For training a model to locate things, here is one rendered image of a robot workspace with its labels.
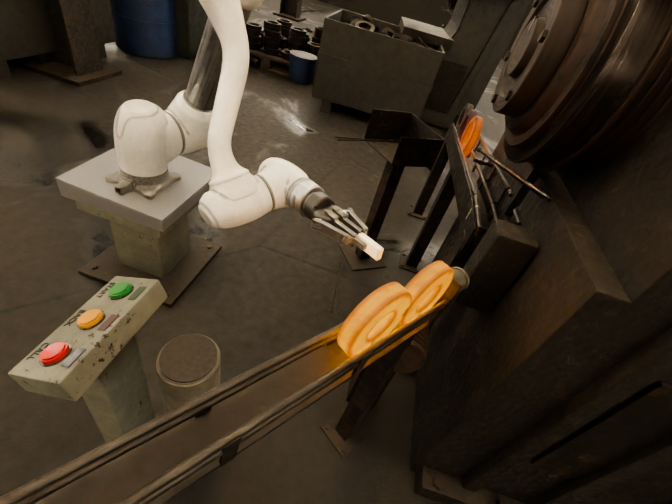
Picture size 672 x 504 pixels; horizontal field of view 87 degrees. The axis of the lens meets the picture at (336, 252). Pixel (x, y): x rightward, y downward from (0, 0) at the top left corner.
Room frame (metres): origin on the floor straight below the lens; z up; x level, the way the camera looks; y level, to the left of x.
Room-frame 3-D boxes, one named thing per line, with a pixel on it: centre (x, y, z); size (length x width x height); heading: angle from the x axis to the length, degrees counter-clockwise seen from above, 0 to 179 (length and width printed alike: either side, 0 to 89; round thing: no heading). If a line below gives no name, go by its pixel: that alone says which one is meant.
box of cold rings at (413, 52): (3.75, 0.13, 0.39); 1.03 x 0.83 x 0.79; 91
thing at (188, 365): (0.36, 0.22, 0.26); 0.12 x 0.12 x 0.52
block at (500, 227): (0.73, -0.39, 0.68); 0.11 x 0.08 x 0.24; 87
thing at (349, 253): (1.48, -0.13, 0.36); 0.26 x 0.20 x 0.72; 32
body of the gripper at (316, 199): (0.73, 0.05, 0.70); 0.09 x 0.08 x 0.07; 51
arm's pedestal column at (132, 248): (1.02, 0.74, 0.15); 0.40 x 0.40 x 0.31; 86
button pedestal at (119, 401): (0.33, 0.38, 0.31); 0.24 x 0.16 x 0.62; 177
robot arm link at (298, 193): (0.77, 0.11, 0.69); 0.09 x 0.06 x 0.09; 141
